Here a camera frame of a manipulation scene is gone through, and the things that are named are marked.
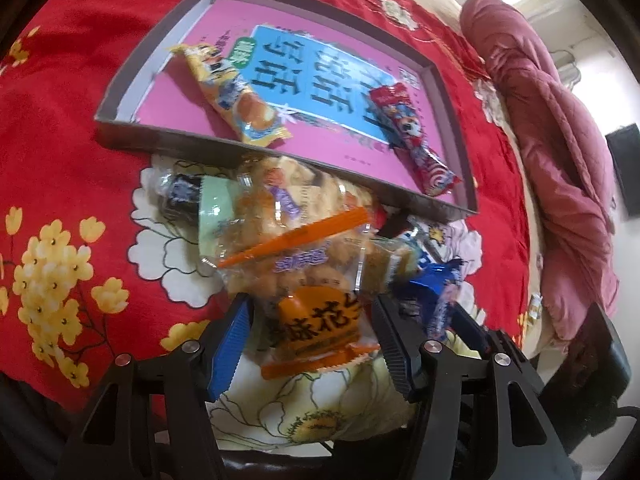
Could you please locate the blue snack packet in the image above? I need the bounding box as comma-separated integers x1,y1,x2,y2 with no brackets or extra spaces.
390,257,467,337

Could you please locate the black wall screen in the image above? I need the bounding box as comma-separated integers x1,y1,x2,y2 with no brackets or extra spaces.
605,122,640,221

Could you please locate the orange peanut snack packet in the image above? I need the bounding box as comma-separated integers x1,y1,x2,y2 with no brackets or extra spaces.
218,207,383,381

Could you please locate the pink quilted duvet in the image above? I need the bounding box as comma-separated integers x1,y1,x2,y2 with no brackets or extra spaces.
459,0,622,313

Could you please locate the dark roll cake packet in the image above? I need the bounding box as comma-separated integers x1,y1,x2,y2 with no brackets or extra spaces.
154,172,205,222

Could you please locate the clear rice cracker packet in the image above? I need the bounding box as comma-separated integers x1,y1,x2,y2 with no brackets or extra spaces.
235,155,382,243

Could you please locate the shallow grey cardboard box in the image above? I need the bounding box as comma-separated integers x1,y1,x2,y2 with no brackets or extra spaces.
95,0,479,224

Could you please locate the light green cake packet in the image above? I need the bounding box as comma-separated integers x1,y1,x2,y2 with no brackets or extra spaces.
197,176,251,267

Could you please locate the red snack packet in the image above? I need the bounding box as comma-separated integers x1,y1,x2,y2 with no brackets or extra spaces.
367,82,461,196

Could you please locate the yellow bread snack packet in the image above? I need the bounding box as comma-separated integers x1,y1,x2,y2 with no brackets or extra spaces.
167,42,292,148

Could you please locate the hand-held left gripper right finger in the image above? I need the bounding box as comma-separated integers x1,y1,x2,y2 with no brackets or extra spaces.
372,292,576,480

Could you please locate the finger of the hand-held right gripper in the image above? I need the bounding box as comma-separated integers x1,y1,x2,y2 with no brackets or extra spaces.
450,304,502,361

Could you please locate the pink printed book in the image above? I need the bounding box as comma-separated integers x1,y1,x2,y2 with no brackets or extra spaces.
116,0,468,208

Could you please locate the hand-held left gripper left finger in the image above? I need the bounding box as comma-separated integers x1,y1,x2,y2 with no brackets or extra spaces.
52,292,256,480

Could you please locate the red floral blanket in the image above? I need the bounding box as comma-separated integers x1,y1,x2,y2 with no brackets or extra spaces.
0,0,533,451

